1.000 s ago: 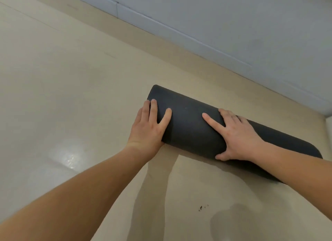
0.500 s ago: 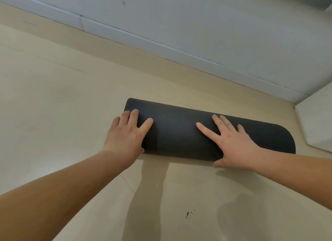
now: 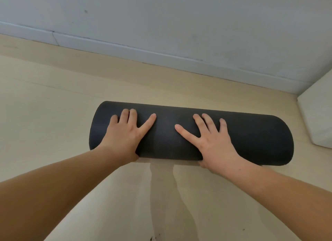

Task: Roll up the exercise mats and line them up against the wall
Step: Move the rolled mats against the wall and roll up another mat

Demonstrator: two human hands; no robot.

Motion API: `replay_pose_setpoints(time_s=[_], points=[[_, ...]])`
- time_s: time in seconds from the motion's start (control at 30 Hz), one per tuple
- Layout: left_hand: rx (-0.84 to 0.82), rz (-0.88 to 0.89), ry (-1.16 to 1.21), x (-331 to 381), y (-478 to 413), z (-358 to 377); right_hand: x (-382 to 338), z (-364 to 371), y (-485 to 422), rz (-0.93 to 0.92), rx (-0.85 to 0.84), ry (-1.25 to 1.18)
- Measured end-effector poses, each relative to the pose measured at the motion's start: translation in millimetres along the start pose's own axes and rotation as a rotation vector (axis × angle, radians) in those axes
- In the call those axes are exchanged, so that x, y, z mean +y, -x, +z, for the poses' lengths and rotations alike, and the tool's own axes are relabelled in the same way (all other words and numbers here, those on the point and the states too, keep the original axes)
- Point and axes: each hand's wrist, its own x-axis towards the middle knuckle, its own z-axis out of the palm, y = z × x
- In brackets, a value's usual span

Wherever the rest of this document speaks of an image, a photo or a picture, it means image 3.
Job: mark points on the person's left hand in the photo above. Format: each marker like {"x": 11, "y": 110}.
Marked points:
{"x": 122, "y": 139}

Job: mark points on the blue-grey yoga mat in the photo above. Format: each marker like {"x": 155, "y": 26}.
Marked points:
{"x": 176, "y": 137}

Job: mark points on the person's left forearm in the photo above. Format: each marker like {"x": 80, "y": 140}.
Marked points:
{"x": 52, "y": 191}

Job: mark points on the person's right forearm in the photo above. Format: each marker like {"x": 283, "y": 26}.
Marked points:
{"x": 285, "y": 196}

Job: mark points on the person's right hand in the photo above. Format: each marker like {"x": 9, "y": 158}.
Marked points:
{"x": 215, "y": 150}

